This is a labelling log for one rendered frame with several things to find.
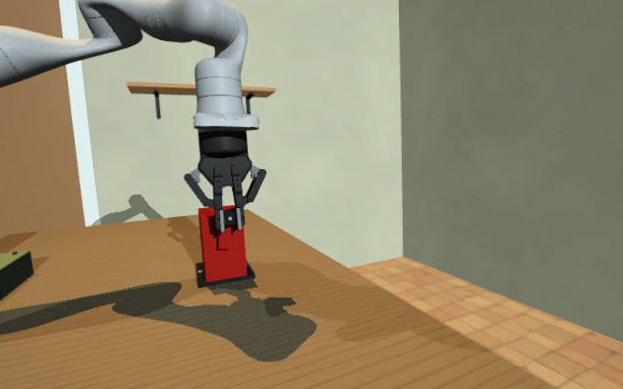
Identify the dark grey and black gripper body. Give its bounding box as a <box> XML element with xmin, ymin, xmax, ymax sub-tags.
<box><xmin>198</xmin><ymin>131</ymin><xmax>252</xmax><ymax>188</ymax></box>

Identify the red block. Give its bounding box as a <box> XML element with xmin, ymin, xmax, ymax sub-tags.
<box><xmin>196</xmin><ymin>205</ymin><xmax>255</xmax><ymax>288</ymax></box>

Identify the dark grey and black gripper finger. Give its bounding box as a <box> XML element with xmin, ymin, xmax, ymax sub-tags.
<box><xmin>231</xmin><ymin>165</ymin><xmax>266</xmax><ymax>231</ymax></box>
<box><xmin>184</xmin><ymin>166</ymin><xmax>225</xmax><ymax>233</ymax></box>

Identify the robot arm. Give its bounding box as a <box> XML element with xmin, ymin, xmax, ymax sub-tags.
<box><xmin>0</xmin><ymin>0</ymin><xmax>259</xmax><ymax>133</ymax></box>

